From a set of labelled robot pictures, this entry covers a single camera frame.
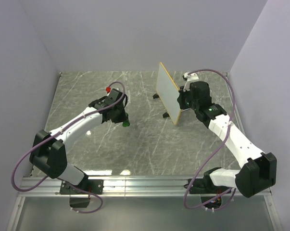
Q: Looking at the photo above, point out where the green whiteboard eraser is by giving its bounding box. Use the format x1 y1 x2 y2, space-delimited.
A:
122 113 130 128

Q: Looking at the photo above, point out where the orange framed whiteboard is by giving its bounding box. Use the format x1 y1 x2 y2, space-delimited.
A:
156 62 183 126

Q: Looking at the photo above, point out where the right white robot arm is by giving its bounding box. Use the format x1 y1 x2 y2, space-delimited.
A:
177 72 277 198

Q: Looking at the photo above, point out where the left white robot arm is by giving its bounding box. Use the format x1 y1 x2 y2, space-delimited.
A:
29 87 130 193

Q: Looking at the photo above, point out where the black right whiteboard stand foot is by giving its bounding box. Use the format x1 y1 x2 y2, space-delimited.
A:
163 112 170 118

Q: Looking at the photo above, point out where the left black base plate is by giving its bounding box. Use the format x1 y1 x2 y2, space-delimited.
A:
59 179 104 195

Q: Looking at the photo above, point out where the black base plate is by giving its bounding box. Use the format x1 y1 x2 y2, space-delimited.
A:
189 177 229 194
59 179 104 195

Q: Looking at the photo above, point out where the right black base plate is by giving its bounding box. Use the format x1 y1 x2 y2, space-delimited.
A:
189 177 229 194

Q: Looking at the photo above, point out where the aluminium mounting rail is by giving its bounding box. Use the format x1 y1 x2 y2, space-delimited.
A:
17 175 273 198

